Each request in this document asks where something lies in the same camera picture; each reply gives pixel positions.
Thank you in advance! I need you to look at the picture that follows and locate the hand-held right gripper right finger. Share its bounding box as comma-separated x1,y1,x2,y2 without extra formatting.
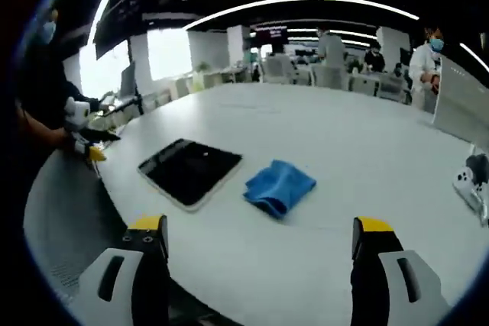
349,215,454,326

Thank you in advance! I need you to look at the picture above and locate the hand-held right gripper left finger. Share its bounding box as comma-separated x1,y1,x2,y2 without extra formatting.
72,214,171,326

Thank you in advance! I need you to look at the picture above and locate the blue cleaning cloth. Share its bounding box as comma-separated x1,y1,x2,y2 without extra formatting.
243,159,318,220

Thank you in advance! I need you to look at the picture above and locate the black hanging ceiling panel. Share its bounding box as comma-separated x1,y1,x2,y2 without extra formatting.
92,0,144,61

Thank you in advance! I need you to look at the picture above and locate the long curved ceiling light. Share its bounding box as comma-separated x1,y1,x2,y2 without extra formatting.
86,0,135,50
183,0,421,31

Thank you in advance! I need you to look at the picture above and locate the white and black device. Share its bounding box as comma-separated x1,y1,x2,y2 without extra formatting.
452,153,489,228

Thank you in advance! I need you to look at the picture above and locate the white desk partition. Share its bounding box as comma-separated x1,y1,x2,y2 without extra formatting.
430,53,489,148

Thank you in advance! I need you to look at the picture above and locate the white office chair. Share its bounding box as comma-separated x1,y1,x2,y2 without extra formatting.
262,53,296,85

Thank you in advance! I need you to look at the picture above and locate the dark wall screen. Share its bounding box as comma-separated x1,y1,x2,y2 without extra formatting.
251,24,289,47

